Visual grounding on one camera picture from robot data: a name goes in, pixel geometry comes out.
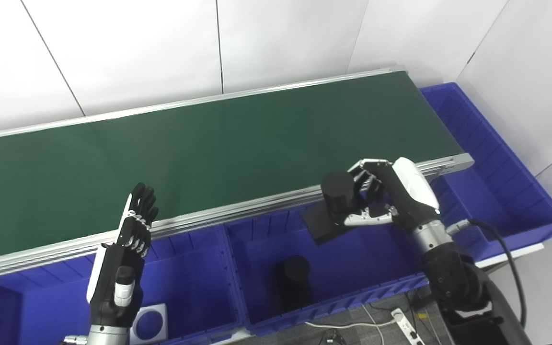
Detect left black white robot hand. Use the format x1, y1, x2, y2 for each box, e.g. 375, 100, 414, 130
87, 182, 159, 331

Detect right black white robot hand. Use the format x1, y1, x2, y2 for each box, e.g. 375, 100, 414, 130
344, 157, 442, 236

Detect black cylinder block part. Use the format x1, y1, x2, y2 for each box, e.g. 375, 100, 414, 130
275, 255, 314, 314
301, 170, 360, 246

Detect green conveyor belt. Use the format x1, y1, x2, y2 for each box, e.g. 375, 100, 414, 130
0, 71, 463, 263
0, 65, 475, 283

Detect white square part with hole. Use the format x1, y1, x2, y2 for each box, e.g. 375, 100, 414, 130
130, 303, 169, 345

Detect blue plastic bin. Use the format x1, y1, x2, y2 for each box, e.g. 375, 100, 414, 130
0, 225, 248, 345
420, 82, 552, 262
223, 184, 454, 336

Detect white power strip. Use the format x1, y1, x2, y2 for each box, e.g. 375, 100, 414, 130
391, 308, 425, 345

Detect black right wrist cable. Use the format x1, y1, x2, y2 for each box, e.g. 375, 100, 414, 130
446, 218, 528, 329

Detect white floor cable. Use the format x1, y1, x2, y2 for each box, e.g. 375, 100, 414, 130
305, 307, 396, 331

